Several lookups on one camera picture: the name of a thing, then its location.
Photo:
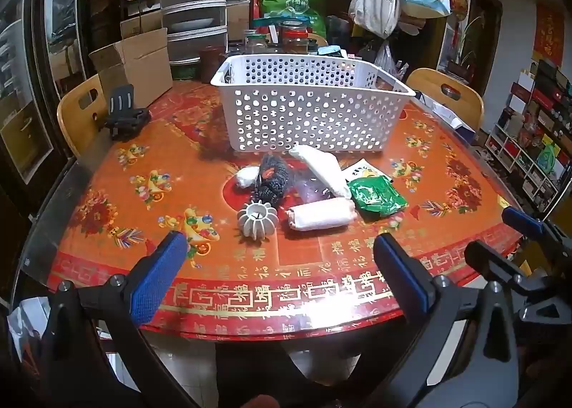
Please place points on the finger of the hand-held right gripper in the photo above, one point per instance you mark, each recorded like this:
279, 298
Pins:
496, 258
523, 221

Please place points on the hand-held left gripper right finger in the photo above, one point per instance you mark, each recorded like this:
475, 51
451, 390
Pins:
402, 274

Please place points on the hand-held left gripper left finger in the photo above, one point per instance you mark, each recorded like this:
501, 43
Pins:
158, 278

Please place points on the green packet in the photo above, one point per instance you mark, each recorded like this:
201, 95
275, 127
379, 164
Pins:
377, 198

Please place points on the white towel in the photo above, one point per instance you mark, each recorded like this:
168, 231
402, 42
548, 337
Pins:
319, 216

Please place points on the small white cloth bundle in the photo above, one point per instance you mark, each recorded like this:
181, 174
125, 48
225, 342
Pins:
247, 175

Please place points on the white perforated plastic basket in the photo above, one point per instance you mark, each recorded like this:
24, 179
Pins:
313, 117

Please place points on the shelf of boxes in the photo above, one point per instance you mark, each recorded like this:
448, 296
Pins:
531, 140

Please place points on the white and yellow packet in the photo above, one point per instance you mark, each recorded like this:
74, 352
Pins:
364, 169

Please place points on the white ribbed round object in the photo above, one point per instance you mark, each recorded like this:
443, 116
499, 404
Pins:
257, 220

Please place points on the white papers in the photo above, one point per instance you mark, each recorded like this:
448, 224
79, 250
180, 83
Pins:
442, 115

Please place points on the white plastic bag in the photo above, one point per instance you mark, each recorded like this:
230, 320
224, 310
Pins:
27, 323

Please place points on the black clamp holder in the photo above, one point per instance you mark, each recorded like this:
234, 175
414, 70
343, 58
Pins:
125, 115

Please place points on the clear plastic bag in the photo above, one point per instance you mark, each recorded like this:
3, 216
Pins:
384, 60

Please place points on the open cardboard box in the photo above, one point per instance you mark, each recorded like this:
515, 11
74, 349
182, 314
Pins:
134, 64

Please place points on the brown plastic mug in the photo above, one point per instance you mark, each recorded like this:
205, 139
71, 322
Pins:
210, 62

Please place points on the blue packet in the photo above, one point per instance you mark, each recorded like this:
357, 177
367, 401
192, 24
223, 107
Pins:
330, 50

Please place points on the glass jar green lid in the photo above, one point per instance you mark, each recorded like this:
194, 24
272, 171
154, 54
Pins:
254, 42

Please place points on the glass jar red lid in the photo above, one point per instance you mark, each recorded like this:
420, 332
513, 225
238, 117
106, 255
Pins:
295, 39

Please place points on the small cardboard box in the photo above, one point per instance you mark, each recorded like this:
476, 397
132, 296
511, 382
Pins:
237, 19

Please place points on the stacked grey food cover rack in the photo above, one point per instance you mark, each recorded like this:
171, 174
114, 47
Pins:
192, 1

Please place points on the green shopping bag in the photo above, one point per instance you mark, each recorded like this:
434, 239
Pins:
292, 6

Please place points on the red wall poster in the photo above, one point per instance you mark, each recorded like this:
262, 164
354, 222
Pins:
548, 33

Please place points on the round red wall ornament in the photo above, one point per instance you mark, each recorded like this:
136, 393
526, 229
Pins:
459, 1

